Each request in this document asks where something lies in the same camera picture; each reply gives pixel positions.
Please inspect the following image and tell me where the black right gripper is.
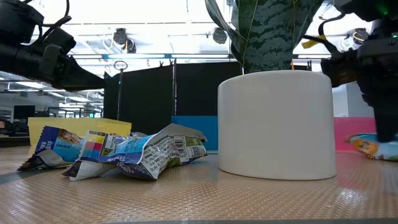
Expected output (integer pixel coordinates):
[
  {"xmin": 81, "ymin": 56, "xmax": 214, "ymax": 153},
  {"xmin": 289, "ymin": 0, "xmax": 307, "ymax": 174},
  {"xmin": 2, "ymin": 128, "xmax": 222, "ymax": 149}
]
[{"xmin": 356, "ymin": 36, "xmax": 398, "ymax": 143}]

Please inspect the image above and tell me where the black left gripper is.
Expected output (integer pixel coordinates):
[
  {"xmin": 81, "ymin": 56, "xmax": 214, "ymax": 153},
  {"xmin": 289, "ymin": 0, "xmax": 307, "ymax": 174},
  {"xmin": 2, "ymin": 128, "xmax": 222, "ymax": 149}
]
[{"xmin": 0, "ymin": 42, "xmax": 106, "ymax": 92}]

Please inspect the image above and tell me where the blue wrapper granola bar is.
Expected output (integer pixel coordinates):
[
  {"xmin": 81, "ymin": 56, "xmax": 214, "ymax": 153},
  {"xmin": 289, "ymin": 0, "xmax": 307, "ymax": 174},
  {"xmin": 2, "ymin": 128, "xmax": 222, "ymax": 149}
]
[
  {"xmin": 62, "ymin": 129, "xmax": 134, "ymax": 182},
  {"xmin": 17, "ymin": 125, "xmax": 86, "ymax": 172},
  {"xmin": 116, "ymin": 123, "xmax": 208, "ymax": 181},
  {"xmin": 346, "ymin": 133, "xmax": 398, "ymax": 162}
]

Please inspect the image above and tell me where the red plastic bin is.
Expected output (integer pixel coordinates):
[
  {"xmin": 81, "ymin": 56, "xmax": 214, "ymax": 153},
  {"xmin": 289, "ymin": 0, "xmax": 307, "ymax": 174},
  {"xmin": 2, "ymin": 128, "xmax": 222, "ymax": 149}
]
[{"xmin": 333, "ymin": 117, "xmax": 377, "ymax": 153}]

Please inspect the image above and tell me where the yellow plastic bin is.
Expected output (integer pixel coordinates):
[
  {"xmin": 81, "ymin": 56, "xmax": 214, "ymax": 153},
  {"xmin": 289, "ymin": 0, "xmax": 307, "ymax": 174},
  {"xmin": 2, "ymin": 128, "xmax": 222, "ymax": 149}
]
[{"xmin": 27, "ymin": 117, "xmax": 132, "ymax": 156}]

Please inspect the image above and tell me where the horizontal metal beam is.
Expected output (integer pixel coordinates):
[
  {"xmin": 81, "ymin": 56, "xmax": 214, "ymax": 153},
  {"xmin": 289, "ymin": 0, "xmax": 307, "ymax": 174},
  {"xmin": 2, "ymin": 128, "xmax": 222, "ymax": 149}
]
[{"xmin": 67, "ymin": 52, "xmax": 332, "ymax": 60}]

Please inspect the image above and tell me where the black computer monitor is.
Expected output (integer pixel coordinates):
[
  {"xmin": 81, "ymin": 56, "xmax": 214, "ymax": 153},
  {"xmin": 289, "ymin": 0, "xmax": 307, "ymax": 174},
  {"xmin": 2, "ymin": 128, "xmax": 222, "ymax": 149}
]
[{"xmin": 12, "ymin": 105, "xmax": 36, "ymax": 121}]

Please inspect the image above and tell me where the black partition panel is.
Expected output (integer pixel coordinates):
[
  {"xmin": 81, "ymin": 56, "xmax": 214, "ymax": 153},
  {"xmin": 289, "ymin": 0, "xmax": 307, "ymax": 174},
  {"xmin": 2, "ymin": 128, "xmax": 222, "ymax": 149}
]
[
  {"xmin": 103, "ymin": 60, "xmax": 175, "ymax": 135},
  {"xmin": 175, "ymin": 61, "xmax": 244, "ymax": 118}
]

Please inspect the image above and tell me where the white round plant pot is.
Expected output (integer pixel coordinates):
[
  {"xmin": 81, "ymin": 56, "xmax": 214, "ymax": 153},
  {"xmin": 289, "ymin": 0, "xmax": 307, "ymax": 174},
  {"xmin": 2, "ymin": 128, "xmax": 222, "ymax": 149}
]
[{"xmin": 217, "ymin": 70, "xmax": 337, "ymax": 181}]

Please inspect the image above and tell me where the blue plastic bin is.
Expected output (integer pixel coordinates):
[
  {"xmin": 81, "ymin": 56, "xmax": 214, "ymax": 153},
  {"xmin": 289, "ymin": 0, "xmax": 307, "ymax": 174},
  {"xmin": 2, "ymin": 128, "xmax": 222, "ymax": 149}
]
[{"xmin": 171, "ymin": 115, "xmax": 219, "ymax": 152}]

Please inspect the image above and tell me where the green snake plant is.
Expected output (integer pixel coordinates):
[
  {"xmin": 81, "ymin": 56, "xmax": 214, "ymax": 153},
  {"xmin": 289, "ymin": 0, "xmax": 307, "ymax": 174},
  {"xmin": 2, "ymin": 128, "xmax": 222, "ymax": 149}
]
[{"xmin": 204, "ymin": 0, "xmax": 324, "ymax": 75}]

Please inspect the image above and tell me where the silicone baking mat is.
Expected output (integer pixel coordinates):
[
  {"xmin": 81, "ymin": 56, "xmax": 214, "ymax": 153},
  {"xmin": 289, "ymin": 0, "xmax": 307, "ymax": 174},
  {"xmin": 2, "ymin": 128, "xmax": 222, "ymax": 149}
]
[{"xmin": 0, "ymin": 151, "xmax": 398, "ymax": 223}]

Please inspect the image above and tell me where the ring light stand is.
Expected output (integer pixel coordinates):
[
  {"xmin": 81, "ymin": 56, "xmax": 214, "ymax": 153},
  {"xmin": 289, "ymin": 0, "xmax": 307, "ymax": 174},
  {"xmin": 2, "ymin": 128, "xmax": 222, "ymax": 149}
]
[{"xmin": 113, "ymin": 60, "xmax": 129, "ymax": 121}]

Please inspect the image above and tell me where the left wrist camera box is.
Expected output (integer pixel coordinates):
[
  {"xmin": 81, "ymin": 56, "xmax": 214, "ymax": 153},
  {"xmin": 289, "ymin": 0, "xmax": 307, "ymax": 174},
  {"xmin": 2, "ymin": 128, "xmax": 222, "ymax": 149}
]
[{"xmin": 40, "ymin": 27, "xmax": 77, "ymax": 55}]

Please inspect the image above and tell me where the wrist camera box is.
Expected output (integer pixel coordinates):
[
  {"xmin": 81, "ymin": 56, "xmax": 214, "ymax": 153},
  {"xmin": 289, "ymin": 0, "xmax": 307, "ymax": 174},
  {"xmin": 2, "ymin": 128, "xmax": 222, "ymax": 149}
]
[
  {"xmin": 320, "ymin": 51, "xmax": 358, "ymax": 88},
  {"xmin": 40, "ymin": 27, "xmax": 77, "ymax": 55}
]

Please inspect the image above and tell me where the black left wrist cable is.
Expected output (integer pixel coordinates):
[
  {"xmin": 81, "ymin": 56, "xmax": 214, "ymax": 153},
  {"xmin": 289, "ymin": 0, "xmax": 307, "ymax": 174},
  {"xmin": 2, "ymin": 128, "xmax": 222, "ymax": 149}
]
[{"xmin": 23, "ymin": 0, "xmax": 73, "ymax": 28}]

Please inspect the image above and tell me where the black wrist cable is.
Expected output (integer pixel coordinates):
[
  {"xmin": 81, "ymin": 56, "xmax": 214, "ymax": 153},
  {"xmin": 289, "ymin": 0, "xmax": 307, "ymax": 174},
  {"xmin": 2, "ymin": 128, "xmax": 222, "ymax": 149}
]
[
  {"xmin": 303, "ymin": 12, "xmax": 346, "ymax": 54},
  {"xmin": 23, "ymin": 0, "xmax": 73, "ymax": 28}
]

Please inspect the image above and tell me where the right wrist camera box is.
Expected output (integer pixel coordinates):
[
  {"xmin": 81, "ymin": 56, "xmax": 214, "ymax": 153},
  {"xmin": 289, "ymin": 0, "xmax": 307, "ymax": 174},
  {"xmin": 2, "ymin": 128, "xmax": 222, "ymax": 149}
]
[{"xmin": 320, "ymin": 51, "xmax": 358, "ymax": 88}]

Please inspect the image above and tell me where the black aluminium rig frame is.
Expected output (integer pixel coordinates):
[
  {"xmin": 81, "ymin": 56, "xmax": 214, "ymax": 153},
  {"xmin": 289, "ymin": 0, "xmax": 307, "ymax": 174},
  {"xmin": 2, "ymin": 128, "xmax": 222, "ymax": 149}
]
[{"xmin": 0, "ymin": 133, "xmax": 30, "ymax": 148}]

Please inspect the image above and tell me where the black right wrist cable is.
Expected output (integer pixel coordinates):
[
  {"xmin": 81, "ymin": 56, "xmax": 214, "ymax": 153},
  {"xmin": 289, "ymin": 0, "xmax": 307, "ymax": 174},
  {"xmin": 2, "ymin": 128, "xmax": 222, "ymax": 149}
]
[{"xmin": 303, "ymin": 12, "xmax": 346, "ymax": 54}]

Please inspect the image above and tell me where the yellow cable tag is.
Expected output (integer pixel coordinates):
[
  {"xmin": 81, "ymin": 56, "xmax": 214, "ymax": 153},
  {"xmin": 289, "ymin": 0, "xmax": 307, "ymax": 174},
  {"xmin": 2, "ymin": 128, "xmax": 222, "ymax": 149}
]
[{"xmin": 301, "ymin": 34, "xmax": 328, "ymax": 49}]

